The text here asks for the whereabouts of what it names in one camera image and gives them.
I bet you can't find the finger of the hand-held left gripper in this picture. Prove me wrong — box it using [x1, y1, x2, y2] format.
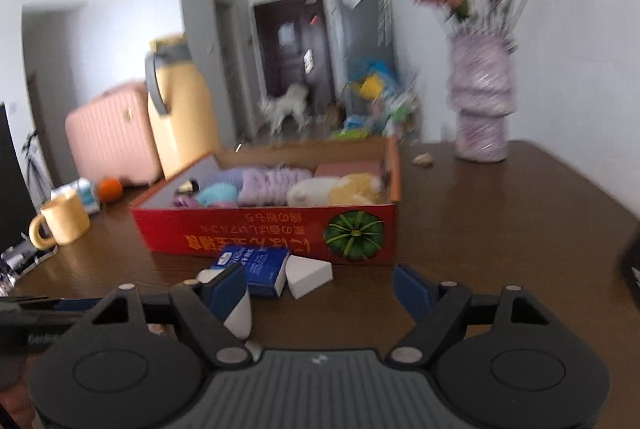
[0, 295, 103, 327]

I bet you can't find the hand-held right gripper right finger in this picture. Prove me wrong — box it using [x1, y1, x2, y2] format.
[389, 264, 551, 365]

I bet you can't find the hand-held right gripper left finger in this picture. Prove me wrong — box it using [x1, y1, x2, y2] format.
[87, 264, 253, 366]

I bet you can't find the blue and white packet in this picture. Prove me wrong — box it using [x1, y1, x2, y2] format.
[210, 245, 292, 299]

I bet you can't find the red cardboard box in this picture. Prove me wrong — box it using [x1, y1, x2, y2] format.
[129, 136, 402, 266]

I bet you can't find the blue plush toy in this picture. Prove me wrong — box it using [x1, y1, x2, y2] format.
[195, 182, 241, 208]

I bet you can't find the yellow and white plush toy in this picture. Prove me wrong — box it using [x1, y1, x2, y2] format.
[327, 173, 385, 206]

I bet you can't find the lilac fuzzy cloth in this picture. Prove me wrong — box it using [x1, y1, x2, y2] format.
[237, 166, 315, 207]

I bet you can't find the cream plush ball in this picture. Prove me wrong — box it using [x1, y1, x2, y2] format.
[286, 177, 346, 204]

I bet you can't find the grey desk clutter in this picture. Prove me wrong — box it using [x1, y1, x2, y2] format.
[0, 239, 41, 280]

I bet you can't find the yellow mug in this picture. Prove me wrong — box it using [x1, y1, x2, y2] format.
[28, 190, 92, 251]

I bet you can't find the black monitor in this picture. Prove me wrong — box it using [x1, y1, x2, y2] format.
[0, 103, 38, 255]

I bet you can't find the blue and white wipes pack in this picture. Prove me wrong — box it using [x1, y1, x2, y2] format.
[52, 178, 101, 215]

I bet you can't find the orange fruit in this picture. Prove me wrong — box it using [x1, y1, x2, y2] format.
[97, 178, 124, 202]

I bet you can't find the yellow thermos jug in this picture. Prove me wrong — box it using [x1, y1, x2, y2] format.
[144, 34, 223, 182]

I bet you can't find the pink ribbed suitcase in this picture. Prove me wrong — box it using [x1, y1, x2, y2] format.
[65, 81, 163, 187]

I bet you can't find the lilac ribbed vase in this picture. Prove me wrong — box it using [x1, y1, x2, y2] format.
[446, 26, 517, 162]

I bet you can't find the white dog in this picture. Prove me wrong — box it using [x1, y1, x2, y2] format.
[259, 83, 311, 134]

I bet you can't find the pile of colourful toys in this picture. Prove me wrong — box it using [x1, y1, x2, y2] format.
[332, 59, 420, 140]

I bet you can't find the grey interior door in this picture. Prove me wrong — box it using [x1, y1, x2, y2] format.
[215, 0, 239, 140]

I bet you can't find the dark wooden door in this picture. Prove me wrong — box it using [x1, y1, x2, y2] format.
[252, 0, 337, 120]

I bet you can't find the grey refrigerator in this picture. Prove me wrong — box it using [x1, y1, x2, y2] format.
[332, 0, 398, 130]

